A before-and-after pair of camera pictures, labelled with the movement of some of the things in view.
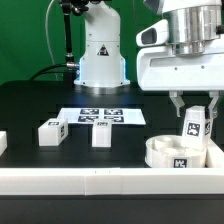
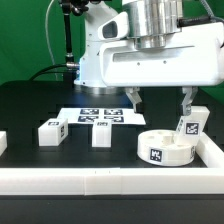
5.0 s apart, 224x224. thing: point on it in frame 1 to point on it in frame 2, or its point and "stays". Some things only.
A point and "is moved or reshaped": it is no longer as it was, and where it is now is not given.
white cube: [102, 133] stays
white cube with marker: [197, 128] is moved or reshaped
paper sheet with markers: [117, 115] stays
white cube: [52, 132] stays
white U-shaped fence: [100, 181] stays
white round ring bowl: [167, 151] is moved or reshaped
